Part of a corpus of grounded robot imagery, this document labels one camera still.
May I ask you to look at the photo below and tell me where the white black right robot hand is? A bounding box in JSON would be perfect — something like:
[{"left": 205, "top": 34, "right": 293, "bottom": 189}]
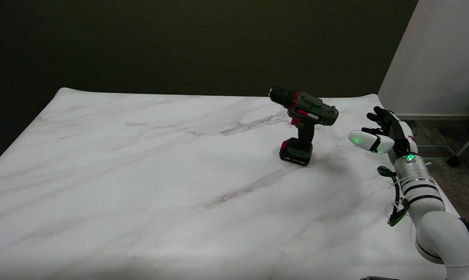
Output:
[{"left": 348, "top": 106, "right": 418, "bottom": 164}]

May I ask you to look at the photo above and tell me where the dark green power screwdriver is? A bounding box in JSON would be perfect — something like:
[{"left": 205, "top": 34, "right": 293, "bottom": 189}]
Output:
[{"left": 268, "top": 86, "right": 340, "bottom": 167}]

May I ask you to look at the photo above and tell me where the floor vent grille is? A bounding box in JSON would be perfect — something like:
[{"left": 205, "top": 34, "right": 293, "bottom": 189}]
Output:
[{"left": 416, "top": 144, "right": 457, "bottom": 158}]

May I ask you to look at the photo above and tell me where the metal chair leg with caster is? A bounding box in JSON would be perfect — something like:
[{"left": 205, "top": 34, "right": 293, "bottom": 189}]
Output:
[{"left": 447, "top": 125, "right": 469, "bottom": 168}]

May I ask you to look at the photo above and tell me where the white wall panel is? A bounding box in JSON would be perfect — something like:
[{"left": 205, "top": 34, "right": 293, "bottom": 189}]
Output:
[{"left": 378, "top": 0, "right": 469, "bottom": 121}]

